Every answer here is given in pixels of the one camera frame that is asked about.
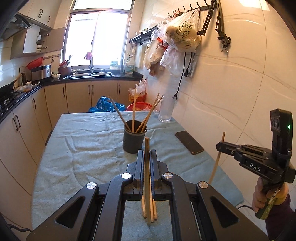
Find wooden chopstick five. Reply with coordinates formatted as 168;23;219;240
144;137;151;227

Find wooden chopstick one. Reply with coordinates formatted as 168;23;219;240
132;94;137;133

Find kitchen window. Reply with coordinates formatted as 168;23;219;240
64;0;134;70

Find sink faucet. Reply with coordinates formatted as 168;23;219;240
88;57;94;74

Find clear glass mug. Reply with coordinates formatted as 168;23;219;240
158;96;176;123

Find wooden chopstick six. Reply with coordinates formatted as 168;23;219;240
208;131;226;185

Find wooden chopstick two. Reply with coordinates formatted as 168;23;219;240
108;95;131;131

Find wooden chopstick eight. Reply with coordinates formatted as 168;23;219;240
152;200;158;220

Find wooden chopstick three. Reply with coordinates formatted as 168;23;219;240
135;93;161;132

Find black power cable plug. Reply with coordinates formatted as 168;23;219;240
174;52;195;100

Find black smartphone brown case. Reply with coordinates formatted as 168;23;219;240
175;131;204;155

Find person right hand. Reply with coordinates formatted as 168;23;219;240
252;177;292;213

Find wooden chopstick seven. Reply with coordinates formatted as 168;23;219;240
141;195;147;218

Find grey-blue table cloth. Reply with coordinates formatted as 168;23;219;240
31;111;244;241

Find red plastic basin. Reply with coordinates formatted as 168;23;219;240
126;102;152;111

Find dark grey utensil holder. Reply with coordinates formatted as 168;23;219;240
122;126;147;154

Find silver rice cooker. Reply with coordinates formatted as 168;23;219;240
31;64;52;81

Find white upper cabinets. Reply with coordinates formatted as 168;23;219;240
11;0;66;59

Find blue plastic bag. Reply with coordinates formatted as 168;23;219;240
88;96;126;113

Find range hood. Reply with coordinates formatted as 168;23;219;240
1;14;31;41

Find hanging plastic bags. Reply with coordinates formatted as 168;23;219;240
143;9;201;76

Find beige lower cabinets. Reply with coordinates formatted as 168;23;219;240
1;83;72;228

